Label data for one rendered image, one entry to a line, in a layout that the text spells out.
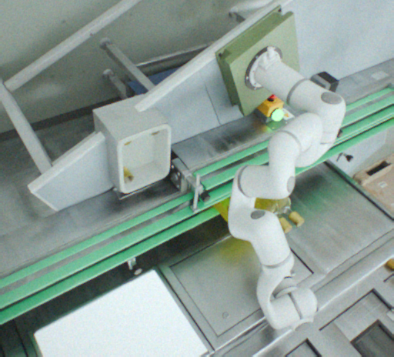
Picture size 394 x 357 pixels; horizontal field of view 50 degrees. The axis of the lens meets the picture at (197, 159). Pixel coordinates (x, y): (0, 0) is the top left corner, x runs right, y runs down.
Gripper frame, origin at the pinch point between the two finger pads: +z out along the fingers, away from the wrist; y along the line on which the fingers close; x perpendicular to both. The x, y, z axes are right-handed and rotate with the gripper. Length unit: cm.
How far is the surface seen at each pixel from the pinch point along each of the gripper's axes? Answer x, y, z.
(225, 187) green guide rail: 4.5, 6.0, 20.5
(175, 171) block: 21.0, 12.1, 26.3
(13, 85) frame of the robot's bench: 68, 17, 80
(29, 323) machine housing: 73, -16, 2
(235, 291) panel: 9.7, -13.0, -7.6
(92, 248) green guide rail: 51, 3, 10
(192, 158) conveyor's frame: 14.5, 15.1, 28.1
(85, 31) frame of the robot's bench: 38, 31, 89
